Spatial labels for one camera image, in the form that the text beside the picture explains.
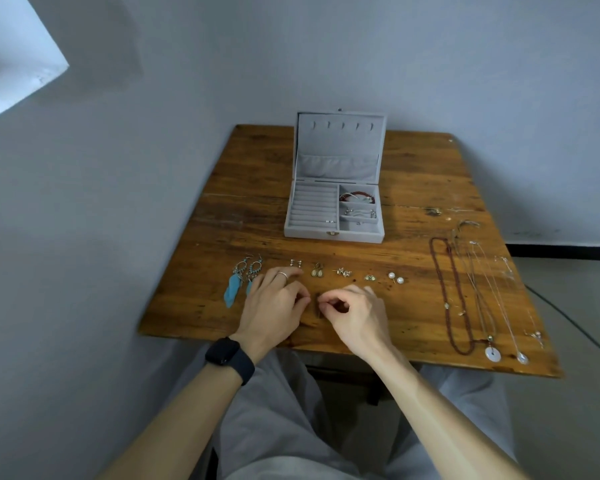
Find person's right hand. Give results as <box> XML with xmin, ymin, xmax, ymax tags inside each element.
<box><xmin>317</xmin><ymin>284</ymin><xmax>399</xmax><ymax>365</ymax></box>

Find person's left hand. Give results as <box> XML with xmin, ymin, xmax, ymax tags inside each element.
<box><xmin>228</xmin><ymin>267</ymin><xmax>312</xmax><ymax>364</ymax></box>

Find person's right forearm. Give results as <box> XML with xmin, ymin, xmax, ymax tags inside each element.
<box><xmin>367</xmin><ymin>345</ymin><xmax>531</xmax><ymax>480</ymax></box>

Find person's left forearm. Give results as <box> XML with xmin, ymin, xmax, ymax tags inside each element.
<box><xmin>96</xmin><ymin>362</ymin><xmax>242</xmax><ymax>480</ymax></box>

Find turquoise feather earring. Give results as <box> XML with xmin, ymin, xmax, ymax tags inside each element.
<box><xmin>223</xmin><ymin>257</ymin><xmax>249</xmax><ymax>309</ymax></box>
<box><xmin>245</xmin><ymin>255</ymin><xmax>264</xmax><ymax>296</ymax></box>

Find black smartwatch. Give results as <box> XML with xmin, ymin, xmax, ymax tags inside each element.
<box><xmin>204</xmin><ymin>337</ymin><xmax>256</xmax><ymax>386</ymax></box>

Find grey jewellery box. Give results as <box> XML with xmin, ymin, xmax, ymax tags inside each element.
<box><xmin>283</xmin><ymin>110</ymin><xmax>387</xmax><ymax>244</ymax></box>

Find grey trousers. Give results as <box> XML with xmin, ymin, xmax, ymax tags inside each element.
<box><xmin>167</xmin><ymin>342</ymin><xmax>520</xmax><ymax>480</ymax></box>

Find black baseboard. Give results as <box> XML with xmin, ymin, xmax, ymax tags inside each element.
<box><xmin>505</xmin><ymin>243</ymin><xmax>600</xmax><ymax>262</ymax></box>

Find white window ledge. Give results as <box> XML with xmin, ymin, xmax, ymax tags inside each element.
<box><xmin>0</xmin><ymin>0</ymin><xmax>70</xmax><ymax>127</ymax></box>

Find red bead necklace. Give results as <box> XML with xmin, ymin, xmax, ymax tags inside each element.
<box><xmin>428</xmin><ymin>237</ymin><xmax>491</xmax><ymax>357</ymax></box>

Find white disc pendant necklace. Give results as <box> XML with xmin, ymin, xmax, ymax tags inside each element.
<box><xmin>450</xmin><ymin>230</ymin><xmax>502</xmax><ymax>364</ymax></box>

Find silver round pendant necklace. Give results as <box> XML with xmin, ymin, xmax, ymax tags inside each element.
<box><xmin>468</xmin><ymin>240</ymin><xmax>530</xmax><ymax>366</ymax></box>

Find thin silver chain necklace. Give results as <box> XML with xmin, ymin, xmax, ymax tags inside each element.
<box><xmin>494</xmin><ymin>255</ymin><xmax>546</xmax><ymax>349</ymax></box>

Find black cable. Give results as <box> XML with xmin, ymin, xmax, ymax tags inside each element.
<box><xmin>524</xmin><ymin>284</ymin><xmax>600</xmax><ymax>361</ymax></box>

